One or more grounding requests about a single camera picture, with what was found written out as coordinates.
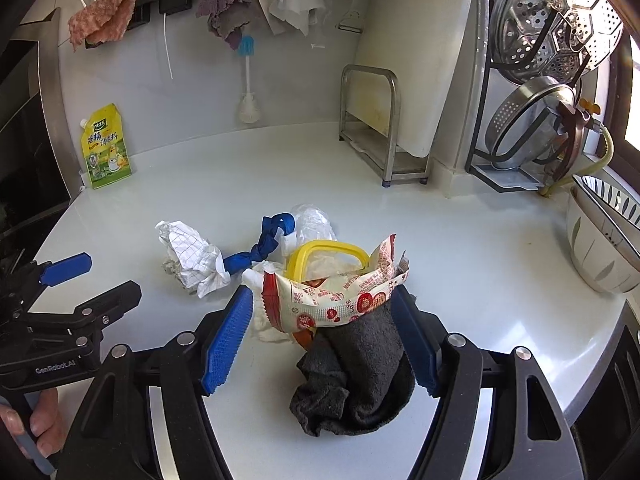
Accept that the red and white snack wrapper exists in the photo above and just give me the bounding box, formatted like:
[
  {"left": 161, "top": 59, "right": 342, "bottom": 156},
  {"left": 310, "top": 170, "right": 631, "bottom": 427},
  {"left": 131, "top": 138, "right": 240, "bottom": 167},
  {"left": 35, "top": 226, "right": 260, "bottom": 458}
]
[{"left": 260, "top": 233, "right": 411, "bottom": 334}]

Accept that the white leaf-patterned bowl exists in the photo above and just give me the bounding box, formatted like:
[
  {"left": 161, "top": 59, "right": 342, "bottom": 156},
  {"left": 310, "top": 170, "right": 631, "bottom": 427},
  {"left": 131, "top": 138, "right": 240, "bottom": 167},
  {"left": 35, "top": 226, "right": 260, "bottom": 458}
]
[{"left": 565, "top": 174, "right": 640, "bottom": 295}]

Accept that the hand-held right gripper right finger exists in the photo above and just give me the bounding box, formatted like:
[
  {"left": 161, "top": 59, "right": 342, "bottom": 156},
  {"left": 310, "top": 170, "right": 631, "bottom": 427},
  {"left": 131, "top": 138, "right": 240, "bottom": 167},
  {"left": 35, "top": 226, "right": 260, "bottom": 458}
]
[{"left": 391, "top": 291, "right": 587, "bottom": 480}]

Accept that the white grid paper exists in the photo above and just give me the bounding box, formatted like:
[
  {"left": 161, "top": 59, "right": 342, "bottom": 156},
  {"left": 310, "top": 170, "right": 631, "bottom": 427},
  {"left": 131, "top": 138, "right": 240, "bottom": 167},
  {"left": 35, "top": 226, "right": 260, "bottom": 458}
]
[{"left": 154, "top": 219, "right": 226, "bottom": 300}]

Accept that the steel steamer basket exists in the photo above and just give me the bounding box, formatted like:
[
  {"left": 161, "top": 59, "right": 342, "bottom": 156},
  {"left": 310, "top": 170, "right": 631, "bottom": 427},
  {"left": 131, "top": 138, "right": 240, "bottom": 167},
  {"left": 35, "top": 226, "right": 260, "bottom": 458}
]
[{"left": 489, "top": 0, "right": 626, "bottom": 84}]

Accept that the brown curved handle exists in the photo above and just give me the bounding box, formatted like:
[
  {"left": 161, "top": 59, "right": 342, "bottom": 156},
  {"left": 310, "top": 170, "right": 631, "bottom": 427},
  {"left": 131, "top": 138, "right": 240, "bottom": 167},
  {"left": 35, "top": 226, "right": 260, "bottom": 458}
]
[{"left": 559, "top": 101, "right": 594, "bottom": 172}]

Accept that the beige cloth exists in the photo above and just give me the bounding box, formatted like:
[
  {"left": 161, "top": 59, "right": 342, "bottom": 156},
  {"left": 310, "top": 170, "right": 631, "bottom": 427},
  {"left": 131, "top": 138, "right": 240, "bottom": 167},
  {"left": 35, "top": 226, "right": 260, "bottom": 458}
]
[{"left": 251, "top": 0, "right": 282, "bottom": 37}]

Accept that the blue lanyard with white clip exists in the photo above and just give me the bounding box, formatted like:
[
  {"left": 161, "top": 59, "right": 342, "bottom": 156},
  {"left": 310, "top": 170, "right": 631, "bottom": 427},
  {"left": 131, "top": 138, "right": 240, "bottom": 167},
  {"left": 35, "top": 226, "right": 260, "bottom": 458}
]
[{"left": 222, "top": 212, "right": 297, "bottom": 281}]

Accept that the black wire dish rack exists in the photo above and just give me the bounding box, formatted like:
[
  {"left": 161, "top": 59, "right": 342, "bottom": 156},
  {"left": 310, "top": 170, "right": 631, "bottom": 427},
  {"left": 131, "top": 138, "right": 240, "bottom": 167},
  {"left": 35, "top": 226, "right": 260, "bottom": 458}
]
[{"left": 464, "top": 0, "right": 602, "bottom": 194}]

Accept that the steel cutting board rack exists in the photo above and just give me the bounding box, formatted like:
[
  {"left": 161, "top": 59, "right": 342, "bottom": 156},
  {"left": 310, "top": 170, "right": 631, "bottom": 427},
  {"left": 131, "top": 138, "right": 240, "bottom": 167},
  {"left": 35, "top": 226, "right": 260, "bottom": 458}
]
[{"left": 338, "top": 64, "right": 431, "bottom": 189}]

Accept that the yellow seasoning pouch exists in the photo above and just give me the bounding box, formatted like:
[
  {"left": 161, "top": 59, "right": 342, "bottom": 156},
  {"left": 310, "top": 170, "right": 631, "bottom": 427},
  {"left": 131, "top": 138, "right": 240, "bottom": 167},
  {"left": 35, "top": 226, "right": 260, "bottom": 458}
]
[{"left": 78, "top": 103, "right": 134, "bottom": 190}]

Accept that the clear plastic bag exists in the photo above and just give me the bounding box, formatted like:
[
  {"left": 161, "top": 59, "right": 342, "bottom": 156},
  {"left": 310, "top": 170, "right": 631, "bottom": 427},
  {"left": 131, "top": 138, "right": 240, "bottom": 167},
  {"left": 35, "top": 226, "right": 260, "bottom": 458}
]
[{"left": 289, "top": 203, "right": 339, "bottom": 252}]

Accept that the white cutting board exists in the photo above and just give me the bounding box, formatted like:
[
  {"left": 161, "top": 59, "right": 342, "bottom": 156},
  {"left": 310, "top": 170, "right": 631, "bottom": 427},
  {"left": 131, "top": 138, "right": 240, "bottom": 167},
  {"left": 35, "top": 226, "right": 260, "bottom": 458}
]
[{"left": 347, "top": 0, "right": 479, "bottom": 159}]

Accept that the yellow hose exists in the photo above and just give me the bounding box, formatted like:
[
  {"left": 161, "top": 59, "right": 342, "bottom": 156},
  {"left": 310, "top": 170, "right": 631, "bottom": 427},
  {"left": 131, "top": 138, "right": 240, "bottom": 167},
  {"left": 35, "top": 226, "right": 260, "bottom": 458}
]
[{"left": 539, "top": 124, "right": 616, "bottom": 199}]

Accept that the white bottle brush blue handle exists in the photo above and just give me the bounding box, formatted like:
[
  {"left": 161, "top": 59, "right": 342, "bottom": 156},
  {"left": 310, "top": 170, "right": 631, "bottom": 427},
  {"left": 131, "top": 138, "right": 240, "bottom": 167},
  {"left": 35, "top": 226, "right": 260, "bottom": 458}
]
[{"left": 236, "top": 35, "right": 264, "bottom": 126}]

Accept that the yellow plastic lid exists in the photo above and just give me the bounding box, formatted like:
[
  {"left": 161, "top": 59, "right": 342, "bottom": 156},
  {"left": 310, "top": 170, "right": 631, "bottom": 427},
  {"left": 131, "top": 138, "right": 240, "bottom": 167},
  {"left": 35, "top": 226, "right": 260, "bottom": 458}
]
[{"left": 285, "top": 239, "right": 371, "bottom": 287}]

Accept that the pink cleaning cloth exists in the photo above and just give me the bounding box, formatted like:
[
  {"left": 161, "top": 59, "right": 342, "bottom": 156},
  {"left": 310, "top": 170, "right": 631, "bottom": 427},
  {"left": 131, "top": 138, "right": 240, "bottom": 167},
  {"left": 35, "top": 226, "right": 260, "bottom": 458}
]
[{"left": 67, "top": 0, "right": 141, "bottom": 52}]

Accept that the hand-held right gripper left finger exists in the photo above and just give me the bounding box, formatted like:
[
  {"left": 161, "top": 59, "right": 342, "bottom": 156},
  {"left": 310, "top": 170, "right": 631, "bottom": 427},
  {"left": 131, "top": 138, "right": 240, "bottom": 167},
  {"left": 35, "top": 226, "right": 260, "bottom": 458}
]
[{"left": 56, "top": 286, "right": 255, "bottom": 480}]

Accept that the perforated steel strainer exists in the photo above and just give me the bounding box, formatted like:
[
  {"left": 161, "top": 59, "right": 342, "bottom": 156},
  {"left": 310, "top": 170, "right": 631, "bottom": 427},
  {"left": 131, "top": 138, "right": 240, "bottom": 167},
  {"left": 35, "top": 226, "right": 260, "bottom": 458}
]
[{"left": 484, "top": 75, "right": 584, "bottom": 166}]

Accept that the dark grey sock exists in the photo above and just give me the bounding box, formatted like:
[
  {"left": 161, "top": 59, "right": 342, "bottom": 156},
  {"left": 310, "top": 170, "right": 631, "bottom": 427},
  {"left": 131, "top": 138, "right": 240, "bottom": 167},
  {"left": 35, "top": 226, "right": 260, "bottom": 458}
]
[{"left": 289, "top": 304, "right": 416, "bottom": 437}]

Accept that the person's left hand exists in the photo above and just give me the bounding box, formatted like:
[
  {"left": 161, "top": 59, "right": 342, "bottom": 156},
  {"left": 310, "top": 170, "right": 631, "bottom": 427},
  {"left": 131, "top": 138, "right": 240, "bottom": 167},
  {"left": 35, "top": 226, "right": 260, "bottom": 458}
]
[{"left": 0, "top": 389, "right": 67, "bottom": 460}]

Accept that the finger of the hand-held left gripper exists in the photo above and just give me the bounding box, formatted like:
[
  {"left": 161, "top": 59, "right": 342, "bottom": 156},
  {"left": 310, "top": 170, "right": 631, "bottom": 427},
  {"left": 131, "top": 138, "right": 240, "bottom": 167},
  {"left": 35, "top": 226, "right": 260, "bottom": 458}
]
[
  {"left": 20, "top": 281, "right": 143, "bottom": 356},
  {"left": 0, "top": 253, "right": 93, "bottom": 323}
]

